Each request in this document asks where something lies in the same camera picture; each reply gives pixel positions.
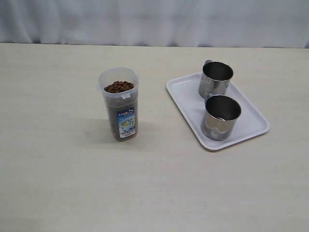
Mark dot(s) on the white backdrop curtain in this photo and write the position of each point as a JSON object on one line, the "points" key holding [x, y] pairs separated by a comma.
{"points": [[192, 23]]}

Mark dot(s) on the clear plastic container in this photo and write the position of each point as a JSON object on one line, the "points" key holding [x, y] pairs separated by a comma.
{"points": [[117, 74]]}

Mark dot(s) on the white plastic tray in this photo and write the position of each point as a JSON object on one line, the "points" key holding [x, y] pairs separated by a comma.
{"points": [[184, 91]]}

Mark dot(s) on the steel mug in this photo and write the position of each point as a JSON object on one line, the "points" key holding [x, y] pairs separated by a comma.
{"points": [[215, 78], [220, 115]]}

